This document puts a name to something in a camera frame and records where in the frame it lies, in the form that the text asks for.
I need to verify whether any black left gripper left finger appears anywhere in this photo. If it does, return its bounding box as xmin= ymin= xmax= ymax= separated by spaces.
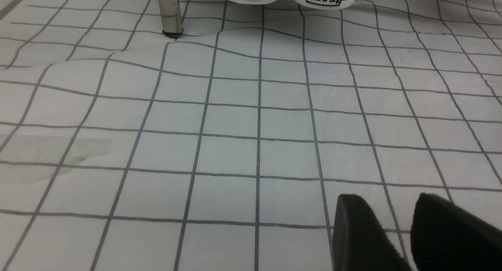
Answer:
xmin=332 ymin=194 xmax=412 ymax=271

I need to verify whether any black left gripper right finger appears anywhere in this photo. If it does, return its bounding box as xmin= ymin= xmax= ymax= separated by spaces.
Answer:
xmin=410 ymin=193 xmax=502 ymax=271

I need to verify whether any silver metal shoe rack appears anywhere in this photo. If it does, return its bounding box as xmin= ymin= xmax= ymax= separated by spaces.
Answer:
xmin=158 ymin=0 xmax=183 ymax=39

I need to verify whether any white grid-pattern floor cloth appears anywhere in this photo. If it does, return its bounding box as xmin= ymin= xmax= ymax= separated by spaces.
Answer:
xmin=0 ymin=0 xmax=501 ymax=271

